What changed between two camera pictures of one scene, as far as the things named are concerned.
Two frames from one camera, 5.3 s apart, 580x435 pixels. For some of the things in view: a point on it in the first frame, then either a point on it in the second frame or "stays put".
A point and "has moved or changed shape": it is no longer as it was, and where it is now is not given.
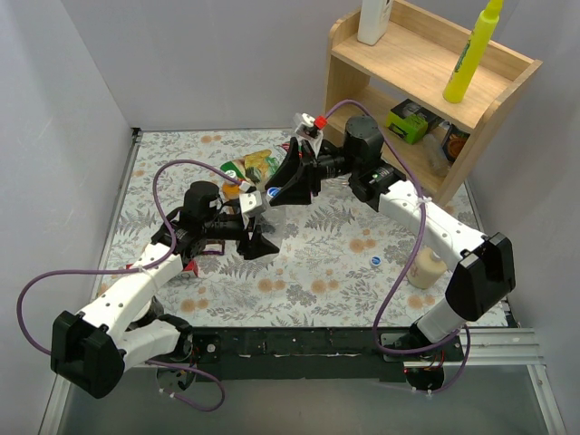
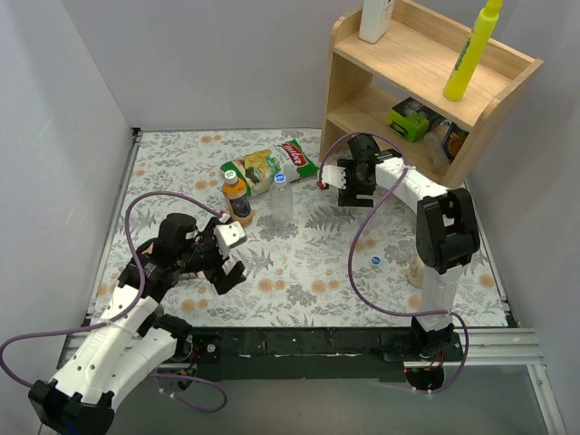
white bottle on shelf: (372, 21) stays put
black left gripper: (247, 233) -> (217, 265)
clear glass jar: (436, 154) stays put
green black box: (411, 120) stays put
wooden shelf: (401, 80) stays put
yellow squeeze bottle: (472, 53) stays put
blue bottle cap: (273, 191) has moved or changed shape
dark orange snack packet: (453, 142) stays put
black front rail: (316, 352) stays put
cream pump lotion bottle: (425, 269) stays put
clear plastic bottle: (275, 220) has moved or changed shape
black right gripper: (311, 165) -> (352, 179)
